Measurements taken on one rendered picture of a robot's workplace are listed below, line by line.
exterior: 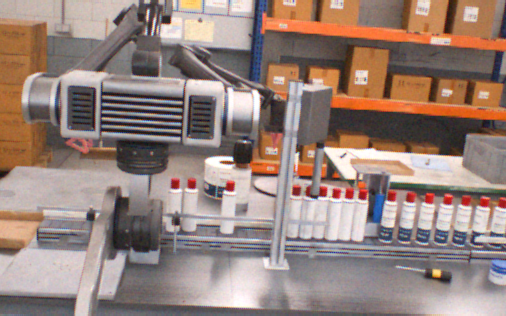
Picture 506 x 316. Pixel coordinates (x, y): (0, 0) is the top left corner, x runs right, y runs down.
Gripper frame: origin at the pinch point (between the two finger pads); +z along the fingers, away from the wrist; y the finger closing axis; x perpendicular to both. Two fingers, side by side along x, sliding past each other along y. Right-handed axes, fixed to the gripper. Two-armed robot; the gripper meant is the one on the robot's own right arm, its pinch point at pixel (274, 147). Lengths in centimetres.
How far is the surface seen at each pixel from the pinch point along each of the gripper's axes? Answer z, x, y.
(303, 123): -17.3, 35.0, -5.1
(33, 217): 33, 7, 93
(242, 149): 3.4, -6.3, 12.3
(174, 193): 14.7, 22.0, 37.5
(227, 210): 20.6, 20.4, 17.6
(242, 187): 19.6, -5.7, 11.1
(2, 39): -10, -274, 203
